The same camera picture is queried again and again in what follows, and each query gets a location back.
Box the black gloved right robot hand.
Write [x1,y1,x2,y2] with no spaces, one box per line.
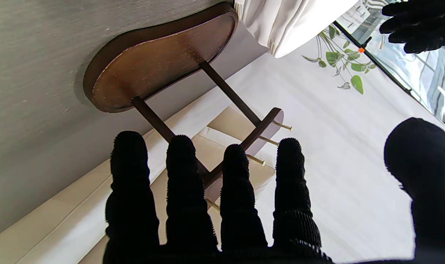
[103,117,445,264]

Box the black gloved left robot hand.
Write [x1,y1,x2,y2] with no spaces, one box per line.
[379,0,445,54]

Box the cream handbag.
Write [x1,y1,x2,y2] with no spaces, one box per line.
[234,0,359,58]

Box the dark wooden jewelry stand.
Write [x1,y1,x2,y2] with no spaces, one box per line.
[83,2,293,212]

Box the black pole orange clip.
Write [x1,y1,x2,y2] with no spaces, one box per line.
[332,20,413,93]

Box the large leaf green plant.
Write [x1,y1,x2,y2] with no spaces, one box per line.
[302,24,377,95]

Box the white sheer curtain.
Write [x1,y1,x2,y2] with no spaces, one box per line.
[142,37,445,264]

